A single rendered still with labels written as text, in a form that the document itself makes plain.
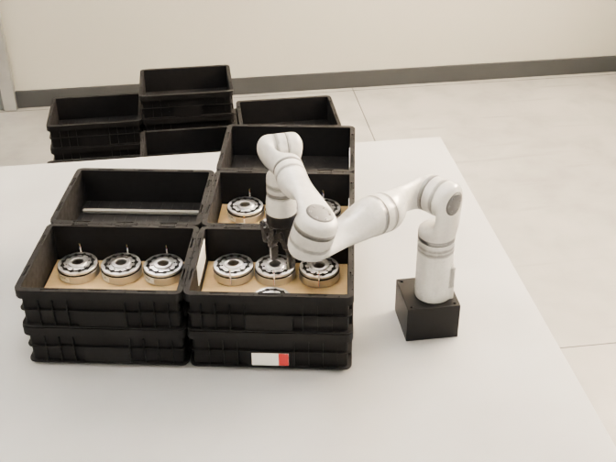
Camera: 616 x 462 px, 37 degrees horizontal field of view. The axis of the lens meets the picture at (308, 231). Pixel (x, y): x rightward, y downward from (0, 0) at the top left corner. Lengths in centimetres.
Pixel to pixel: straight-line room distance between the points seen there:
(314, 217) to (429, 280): 52
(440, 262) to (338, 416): 45
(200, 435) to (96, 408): 27
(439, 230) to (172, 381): 74
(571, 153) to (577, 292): 122
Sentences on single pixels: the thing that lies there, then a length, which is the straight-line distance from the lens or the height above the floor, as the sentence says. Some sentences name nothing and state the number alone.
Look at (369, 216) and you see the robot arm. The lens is 201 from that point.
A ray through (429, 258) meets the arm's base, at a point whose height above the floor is 94.
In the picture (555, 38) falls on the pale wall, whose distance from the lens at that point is 573.
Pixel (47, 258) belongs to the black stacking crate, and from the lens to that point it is 245.
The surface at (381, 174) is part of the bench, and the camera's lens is 310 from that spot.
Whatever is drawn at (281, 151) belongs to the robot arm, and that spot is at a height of 122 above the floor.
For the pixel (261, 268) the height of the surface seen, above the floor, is 86.
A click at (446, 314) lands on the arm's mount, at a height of 77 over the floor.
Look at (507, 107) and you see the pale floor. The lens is 532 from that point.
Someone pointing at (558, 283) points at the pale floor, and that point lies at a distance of 389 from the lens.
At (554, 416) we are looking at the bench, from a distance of 223.
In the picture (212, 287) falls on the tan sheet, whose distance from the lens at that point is 235.
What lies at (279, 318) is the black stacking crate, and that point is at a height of 86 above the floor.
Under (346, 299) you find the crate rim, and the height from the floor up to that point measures 93.
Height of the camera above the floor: 220
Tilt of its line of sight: 33 degrees down
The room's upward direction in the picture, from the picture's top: straight up
